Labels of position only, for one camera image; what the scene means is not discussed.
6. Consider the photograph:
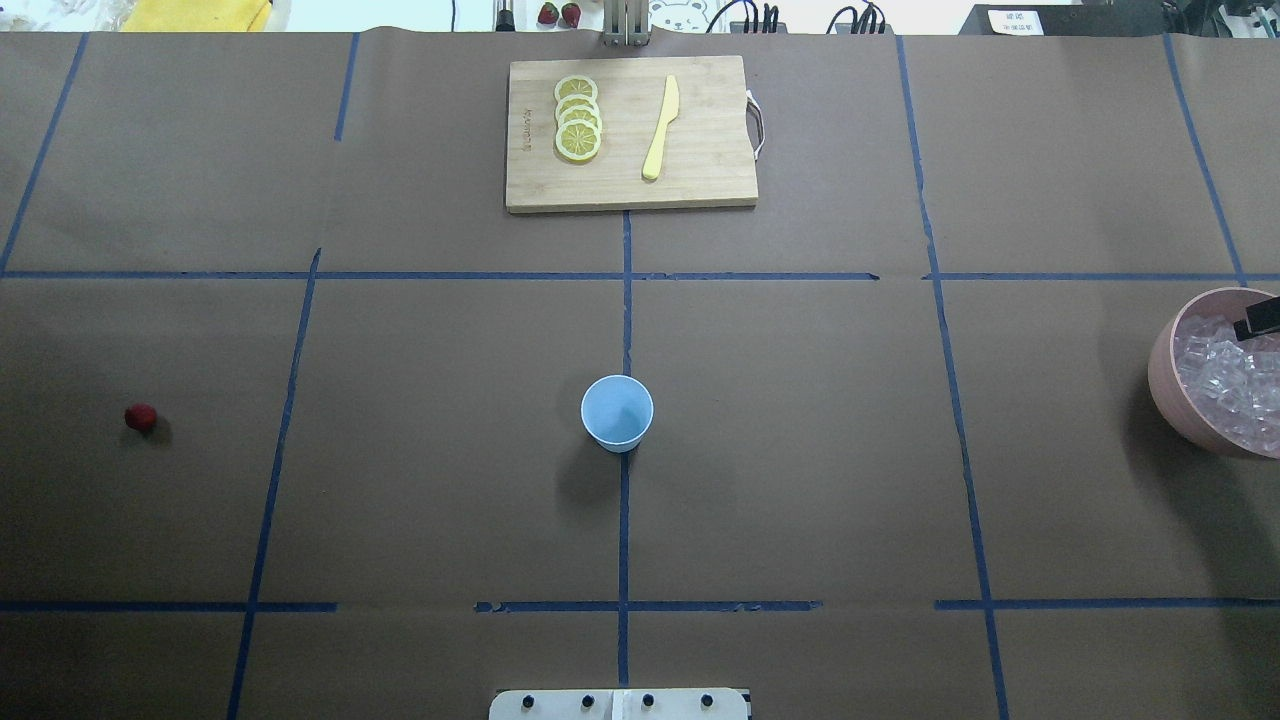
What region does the pile of clear ice cubes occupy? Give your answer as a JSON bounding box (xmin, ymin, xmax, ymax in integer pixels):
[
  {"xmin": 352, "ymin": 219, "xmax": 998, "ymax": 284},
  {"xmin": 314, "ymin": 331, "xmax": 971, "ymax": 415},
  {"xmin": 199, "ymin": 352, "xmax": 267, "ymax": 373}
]
[{"xmin": 1172, "ymin": 314, "xmax": 1279, "ymax": 457}]

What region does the light blue paper cup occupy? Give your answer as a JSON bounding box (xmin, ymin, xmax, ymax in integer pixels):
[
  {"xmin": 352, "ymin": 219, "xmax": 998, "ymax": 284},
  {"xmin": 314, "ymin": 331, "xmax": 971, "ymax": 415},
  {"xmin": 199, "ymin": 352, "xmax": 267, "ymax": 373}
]
[{"xmin": 580, "ymin": 374, "xmax": 655, "ymax": 454}]

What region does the pink bowl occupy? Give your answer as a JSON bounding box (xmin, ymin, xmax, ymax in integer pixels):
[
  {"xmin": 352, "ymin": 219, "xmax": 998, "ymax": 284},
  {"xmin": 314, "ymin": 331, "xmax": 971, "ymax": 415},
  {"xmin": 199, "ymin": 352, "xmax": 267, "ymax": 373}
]
[{"xmin": 1147, "ymin": 287, "xmax": 1277, "ymax": 461}]

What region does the bamboo cutting board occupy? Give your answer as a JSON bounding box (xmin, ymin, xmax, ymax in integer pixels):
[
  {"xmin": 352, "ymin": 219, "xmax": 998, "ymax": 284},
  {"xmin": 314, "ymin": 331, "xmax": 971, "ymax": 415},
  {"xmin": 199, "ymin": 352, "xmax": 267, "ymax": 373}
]
[{"xmin": 506, "ymin": 55, "xmax": 759, "ymax": 214}]

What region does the yellow plastic knife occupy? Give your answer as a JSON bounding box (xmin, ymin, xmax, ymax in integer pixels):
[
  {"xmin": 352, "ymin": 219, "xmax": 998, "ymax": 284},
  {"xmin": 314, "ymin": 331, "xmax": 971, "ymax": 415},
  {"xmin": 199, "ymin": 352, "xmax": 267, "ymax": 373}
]
[{"xmin": 641, "ymin": 76, "xmax": 680, "ymax": 182}]

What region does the bottom lemon slice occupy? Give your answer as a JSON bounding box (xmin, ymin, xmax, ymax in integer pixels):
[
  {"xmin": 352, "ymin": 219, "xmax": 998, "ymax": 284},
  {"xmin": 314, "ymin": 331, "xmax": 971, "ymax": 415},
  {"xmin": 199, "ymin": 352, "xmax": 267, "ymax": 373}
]
[{"xmin": 554, "ymin": 124, "xmax": 603, "ymax": 163}]

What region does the lemon slice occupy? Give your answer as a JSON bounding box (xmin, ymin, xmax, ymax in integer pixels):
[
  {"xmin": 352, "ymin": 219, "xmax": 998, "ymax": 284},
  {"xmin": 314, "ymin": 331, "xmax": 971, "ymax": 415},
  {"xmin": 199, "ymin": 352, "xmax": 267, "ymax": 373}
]
[
  {"xmin": 554, "ymin": 124, "xmax": 603, "ymax": 163},
  {"xmin": 556, "ymin": 94, "xmax": 600, "ymax": 123},
  {"xmin": 554, "ymin": 74, "xmax": 599, "ymax": 102},
  {"xmin": 556, "ymin": 105, "xmax": 603, "ymax": 135}
]

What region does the top lemon slice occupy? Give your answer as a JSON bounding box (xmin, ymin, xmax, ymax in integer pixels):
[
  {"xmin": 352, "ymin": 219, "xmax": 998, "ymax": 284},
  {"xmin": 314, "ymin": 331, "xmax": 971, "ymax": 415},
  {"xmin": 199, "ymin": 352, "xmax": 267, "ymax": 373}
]
[{"xmin": 554, "ymin": 74, "xmax": 599, "ymax": 102}]

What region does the right strawberry at table edge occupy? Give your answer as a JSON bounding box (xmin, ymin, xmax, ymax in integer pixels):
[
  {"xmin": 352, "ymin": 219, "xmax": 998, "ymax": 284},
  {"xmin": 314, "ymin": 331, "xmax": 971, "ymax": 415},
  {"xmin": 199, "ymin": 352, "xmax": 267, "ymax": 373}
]
[{"xmin": 559, "ymin": 3, "xmax": 582, "ymax": 29}]

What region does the strawberry at table edge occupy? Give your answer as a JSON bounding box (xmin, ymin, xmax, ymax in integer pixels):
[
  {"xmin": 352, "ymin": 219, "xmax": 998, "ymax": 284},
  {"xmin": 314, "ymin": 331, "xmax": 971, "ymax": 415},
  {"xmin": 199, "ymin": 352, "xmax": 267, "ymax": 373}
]
[
  {"xmin": 536, "ymin": 1, "xmax": 561, "ymax": 27},
  {"xmin": 559, "ymin": 3, "xmax": 582, "ymax": 29}
]

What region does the left strawberry at table edge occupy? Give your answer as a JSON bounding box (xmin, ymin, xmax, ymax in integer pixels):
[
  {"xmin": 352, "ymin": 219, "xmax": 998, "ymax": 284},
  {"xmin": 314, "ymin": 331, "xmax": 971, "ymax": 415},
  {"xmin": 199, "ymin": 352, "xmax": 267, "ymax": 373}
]
[{"xmin": 536, "ymin": 1, "xmax": 561, "ymax": 27}]

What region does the red strawberry on table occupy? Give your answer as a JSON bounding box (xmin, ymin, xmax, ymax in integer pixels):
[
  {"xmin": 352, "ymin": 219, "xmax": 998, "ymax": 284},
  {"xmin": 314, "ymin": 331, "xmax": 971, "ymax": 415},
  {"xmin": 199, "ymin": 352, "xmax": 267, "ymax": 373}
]
[{"xmin": 123, "ymin": 404, "xmax": 159, "ymax": 436}]

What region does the yellow cloth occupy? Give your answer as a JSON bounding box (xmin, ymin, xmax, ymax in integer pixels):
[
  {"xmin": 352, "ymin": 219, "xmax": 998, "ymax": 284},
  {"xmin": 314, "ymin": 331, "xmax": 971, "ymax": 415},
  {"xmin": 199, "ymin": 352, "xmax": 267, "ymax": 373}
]
[{"xmin": 122, "ymin": 0, "xmax": 274, "ymax": 33}]

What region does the aluminium frame post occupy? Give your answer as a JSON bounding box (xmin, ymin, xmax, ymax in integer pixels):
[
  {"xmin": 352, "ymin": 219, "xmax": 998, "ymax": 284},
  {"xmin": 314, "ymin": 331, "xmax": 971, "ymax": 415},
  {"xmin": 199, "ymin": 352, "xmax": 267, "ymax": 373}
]
[{"xmin": 602, "ymin": 0, "xmax": 652, "ymax": 47}]

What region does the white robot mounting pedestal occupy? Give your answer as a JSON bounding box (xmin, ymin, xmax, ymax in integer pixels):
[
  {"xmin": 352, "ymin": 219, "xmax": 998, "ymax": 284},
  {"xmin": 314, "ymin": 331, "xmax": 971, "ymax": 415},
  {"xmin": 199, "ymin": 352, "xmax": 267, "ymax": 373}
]
[{"xmin": 488, "ymin": 687, "xmax": 753, "ymax": 719}]

